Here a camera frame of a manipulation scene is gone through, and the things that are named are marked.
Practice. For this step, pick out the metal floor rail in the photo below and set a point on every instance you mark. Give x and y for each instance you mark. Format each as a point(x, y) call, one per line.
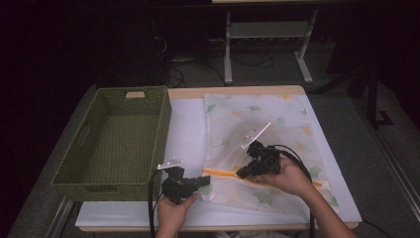
point(396, 172)

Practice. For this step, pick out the white-legged desk frame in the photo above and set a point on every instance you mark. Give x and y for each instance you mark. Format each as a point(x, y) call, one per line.
point(264, 29)

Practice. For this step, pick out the white table sheet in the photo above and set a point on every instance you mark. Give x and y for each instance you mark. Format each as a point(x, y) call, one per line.
point(188, 132)

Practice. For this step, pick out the white leaf-print mesh laundry bag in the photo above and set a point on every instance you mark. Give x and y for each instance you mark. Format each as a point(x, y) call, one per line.
point(264, 109)

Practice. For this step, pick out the black metal stand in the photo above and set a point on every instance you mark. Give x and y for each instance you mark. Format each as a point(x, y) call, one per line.
point(372, 99)

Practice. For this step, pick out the aluminium table frame bar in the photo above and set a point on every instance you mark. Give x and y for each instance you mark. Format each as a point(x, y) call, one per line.
point(61, 214)

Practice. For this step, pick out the person's left hand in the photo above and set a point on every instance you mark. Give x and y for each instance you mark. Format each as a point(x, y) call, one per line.
point(173, 216)

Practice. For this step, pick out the green woven basket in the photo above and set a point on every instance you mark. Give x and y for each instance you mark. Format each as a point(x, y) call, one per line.
point(125, 142)

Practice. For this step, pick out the person's right hand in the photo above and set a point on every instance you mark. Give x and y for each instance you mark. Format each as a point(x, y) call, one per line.
point(289, 181)

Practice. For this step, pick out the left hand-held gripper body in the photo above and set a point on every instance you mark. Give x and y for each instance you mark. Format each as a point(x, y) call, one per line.
point(178, 186)

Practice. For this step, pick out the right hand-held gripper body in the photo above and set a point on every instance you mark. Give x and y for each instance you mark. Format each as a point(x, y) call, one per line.
point(265, 160)

